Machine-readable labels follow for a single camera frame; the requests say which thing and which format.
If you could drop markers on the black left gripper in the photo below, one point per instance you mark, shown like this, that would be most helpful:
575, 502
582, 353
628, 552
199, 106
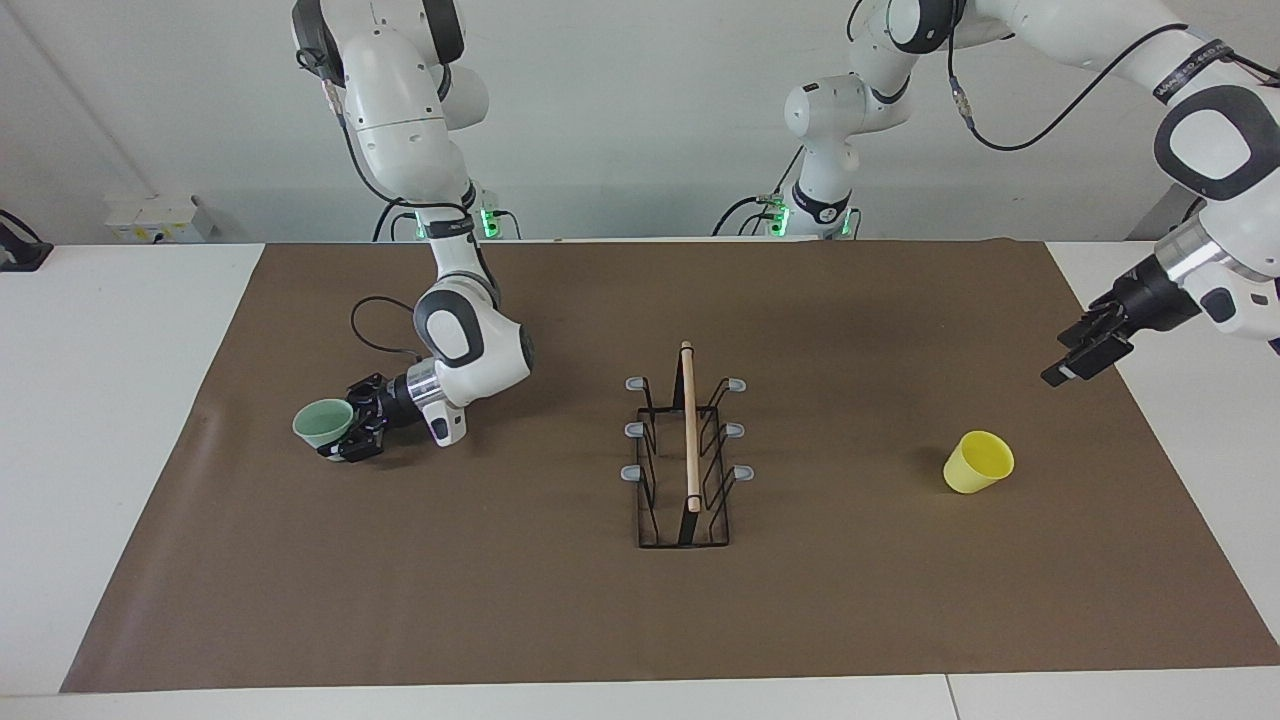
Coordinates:
1150, 295

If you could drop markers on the white wall socket box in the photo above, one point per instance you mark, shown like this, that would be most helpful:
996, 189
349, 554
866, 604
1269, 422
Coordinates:
150, 220

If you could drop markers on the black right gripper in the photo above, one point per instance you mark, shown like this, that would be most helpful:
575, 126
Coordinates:
395, 402

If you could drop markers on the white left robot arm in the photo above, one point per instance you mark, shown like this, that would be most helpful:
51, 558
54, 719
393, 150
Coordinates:
1215, 140

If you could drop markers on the pale green plastic cup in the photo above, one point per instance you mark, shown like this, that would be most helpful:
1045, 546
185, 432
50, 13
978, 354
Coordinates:
322, 425

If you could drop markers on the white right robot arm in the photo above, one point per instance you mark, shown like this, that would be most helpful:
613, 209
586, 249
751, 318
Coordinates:
400, 130

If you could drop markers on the brown table mat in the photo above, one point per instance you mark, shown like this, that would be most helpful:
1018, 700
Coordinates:
500, 600

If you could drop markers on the yellow plastic cup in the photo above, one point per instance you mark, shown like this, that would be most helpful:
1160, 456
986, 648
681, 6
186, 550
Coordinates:
975, 465

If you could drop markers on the black table clamp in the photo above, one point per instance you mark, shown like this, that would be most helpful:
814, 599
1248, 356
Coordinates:
20, 255

